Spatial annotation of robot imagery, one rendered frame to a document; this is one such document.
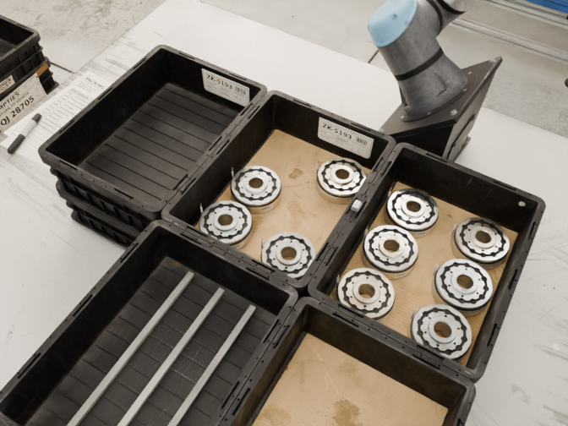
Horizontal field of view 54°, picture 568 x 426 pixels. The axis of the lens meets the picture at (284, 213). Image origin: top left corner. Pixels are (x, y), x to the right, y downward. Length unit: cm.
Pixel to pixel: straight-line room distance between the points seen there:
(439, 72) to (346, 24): 183
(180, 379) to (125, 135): 59
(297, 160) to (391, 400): 54
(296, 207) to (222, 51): 71
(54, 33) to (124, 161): 196
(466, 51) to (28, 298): 238
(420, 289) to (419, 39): 52
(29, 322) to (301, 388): 58
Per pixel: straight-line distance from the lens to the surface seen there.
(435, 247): 112
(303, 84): 159
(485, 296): 105
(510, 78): 294
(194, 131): 128
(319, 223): 111
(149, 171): 122
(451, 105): 124
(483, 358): 92
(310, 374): 96
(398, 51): 124
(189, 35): 178
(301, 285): 92
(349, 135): 117
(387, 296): 101
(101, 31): 309
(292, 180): 117
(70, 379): 102
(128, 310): 104
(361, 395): 96
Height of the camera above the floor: 173
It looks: 54 degrees down
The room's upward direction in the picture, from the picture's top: 2 degrees clockwise
